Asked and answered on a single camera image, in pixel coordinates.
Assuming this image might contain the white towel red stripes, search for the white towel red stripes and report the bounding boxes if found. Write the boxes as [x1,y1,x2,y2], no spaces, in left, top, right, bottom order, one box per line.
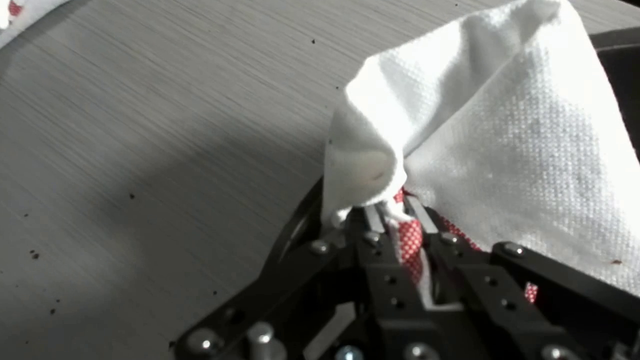
[318,0,640,303]
[0,0,69,47]

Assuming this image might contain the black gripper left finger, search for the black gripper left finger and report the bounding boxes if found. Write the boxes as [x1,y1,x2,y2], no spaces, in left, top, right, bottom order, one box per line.
[173,178,468,360]

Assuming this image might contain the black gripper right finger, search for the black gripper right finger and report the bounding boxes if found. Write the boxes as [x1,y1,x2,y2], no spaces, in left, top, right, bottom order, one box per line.
[404,193,640,360]

